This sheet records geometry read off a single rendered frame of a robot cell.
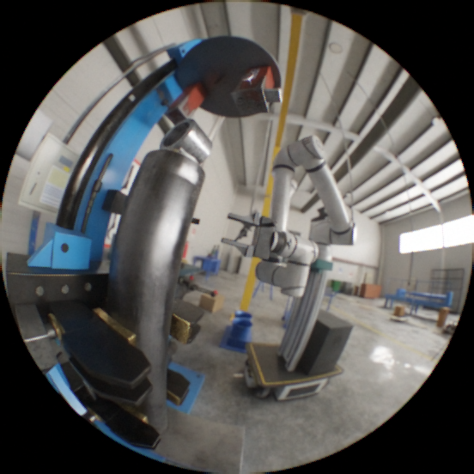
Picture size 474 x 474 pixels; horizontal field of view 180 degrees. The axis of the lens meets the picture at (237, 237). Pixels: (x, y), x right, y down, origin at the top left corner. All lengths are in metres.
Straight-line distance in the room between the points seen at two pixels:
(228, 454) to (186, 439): 0.25
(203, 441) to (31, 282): 1.08
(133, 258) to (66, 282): 0.26
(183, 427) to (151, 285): 1.00
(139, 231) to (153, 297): 0.16
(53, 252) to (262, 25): 6.00
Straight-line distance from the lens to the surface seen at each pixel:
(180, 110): 0.80
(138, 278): 0.37
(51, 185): 1.10
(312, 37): 6.08
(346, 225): 0.97
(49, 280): 0.50
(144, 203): 0.37
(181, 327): 0.55
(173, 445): 1.14
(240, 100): 0.61
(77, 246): 0.55
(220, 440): 1.19
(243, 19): 5.93
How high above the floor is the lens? 1.26
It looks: 7 degrees up
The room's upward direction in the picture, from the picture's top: 13 degrees clockwise
